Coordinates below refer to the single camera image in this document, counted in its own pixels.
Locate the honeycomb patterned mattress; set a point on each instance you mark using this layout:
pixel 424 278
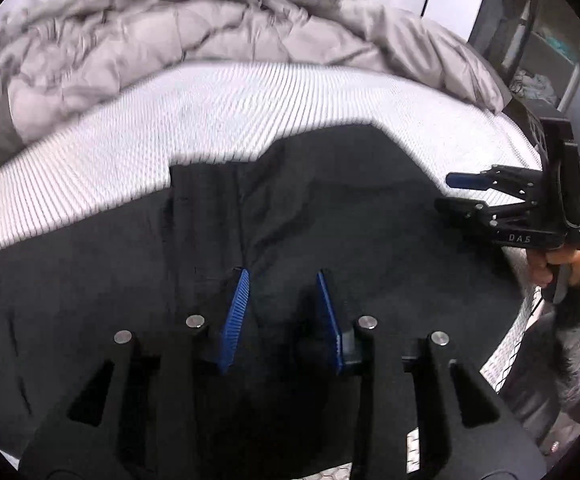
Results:
pixel 180 115

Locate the black pants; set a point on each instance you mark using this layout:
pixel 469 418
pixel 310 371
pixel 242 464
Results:
pixel 300 220

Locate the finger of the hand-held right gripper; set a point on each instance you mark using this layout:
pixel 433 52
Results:
pixel 479 212
pixel 499 179

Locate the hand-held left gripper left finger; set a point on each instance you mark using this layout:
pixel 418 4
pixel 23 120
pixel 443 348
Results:
pixel 234 320

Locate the white cloth bundle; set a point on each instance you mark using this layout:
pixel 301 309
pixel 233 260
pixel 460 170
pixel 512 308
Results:
pixel 534 87

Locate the grey duvet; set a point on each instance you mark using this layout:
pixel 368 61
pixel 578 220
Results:
pixel 170 45

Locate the person's right hand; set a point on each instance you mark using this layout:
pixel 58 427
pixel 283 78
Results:
pixel 577 265

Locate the dark storage shelf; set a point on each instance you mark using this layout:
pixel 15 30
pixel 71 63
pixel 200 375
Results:
pixel 534 25

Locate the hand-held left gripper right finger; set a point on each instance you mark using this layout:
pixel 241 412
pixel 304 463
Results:
pixel 331 320

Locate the person's grey trouser leg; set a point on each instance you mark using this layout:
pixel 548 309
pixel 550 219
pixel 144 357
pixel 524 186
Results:
pixel 549 390

